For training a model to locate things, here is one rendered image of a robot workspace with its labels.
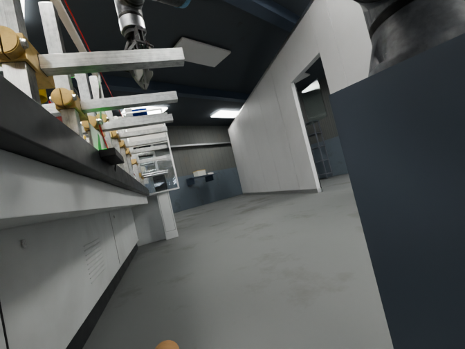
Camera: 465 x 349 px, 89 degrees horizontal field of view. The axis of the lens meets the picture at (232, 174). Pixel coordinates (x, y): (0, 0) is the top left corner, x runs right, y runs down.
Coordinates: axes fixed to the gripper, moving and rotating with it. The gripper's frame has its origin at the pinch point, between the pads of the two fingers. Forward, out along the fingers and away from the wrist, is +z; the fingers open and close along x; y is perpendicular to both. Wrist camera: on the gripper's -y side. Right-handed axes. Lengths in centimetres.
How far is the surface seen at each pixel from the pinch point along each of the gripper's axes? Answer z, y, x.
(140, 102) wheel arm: 11.2, 10.5, -8.9
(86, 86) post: -6.1, -17.0, -13.3
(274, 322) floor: 93, 24, 15
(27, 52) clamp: 11.5, 26.5, -39.0
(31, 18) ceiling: -238, -295, 44
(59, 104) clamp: 11.9, 5.7, -29.7
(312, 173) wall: 60, -102, 380
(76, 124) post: 16.9, 4.6, -26.4
